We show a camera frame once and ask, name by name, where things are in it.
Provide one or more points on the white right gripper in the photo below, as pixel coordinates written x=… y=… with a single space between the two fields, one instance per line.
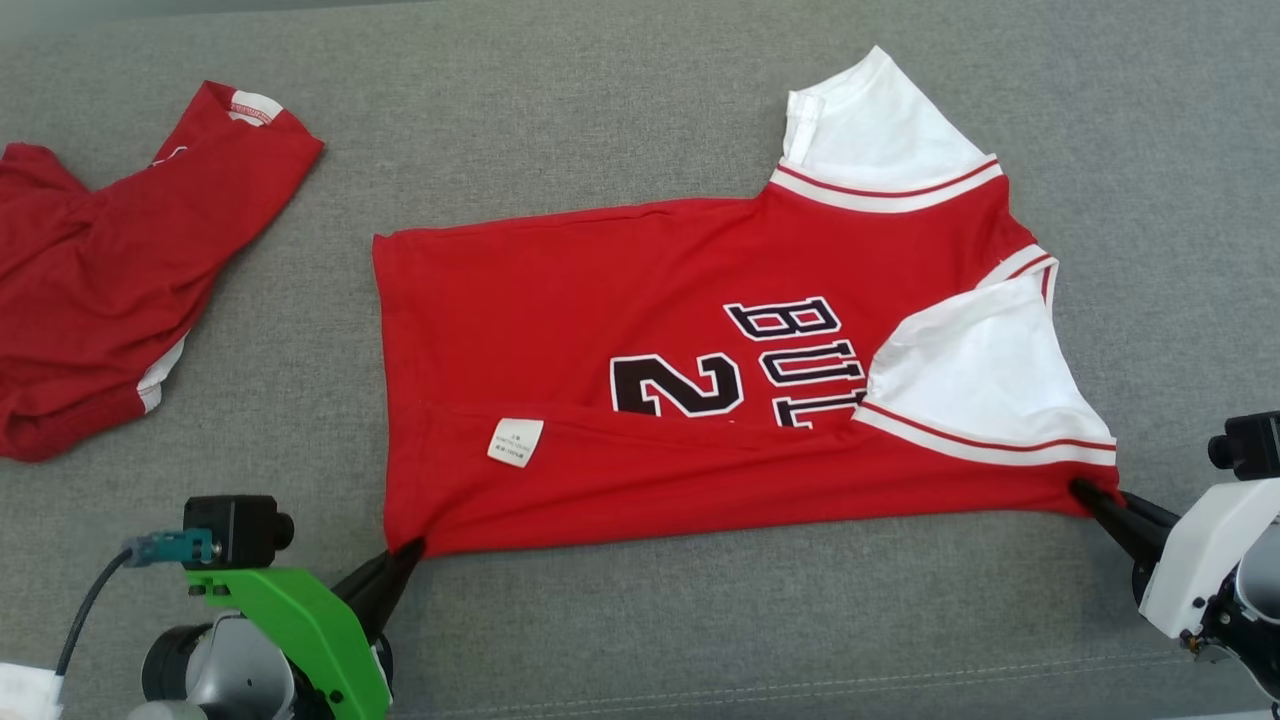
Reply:
x=1205 y=560

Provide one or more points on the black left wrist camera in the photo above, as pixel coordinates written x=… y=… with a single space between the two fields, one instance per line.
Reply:
x=235 y=530

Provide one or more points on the red shorts with white trim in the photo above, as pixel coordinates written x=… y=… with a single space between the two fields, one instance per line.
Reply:
x=90 y=300

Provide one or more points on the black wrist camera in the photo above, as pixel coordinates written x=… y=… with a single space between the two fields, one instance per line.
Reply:
x=1250 y=445
x=235 y=530

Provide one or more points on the grey fabric sofa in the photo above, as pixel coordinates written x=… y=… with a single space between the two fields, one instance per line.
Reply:
x=700 y=620

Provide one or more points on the red Bulls jersey white sleeves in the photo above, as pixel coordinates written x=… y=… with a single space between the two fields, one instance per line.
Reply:
x=600 y=300

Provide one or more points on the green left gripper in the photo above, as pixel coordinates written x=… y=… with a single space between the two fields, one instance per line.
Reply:
x=300 y=630

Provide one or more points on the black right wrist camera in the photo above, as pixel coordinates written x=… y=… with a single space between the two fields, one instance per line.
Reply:
x=1250 y=445

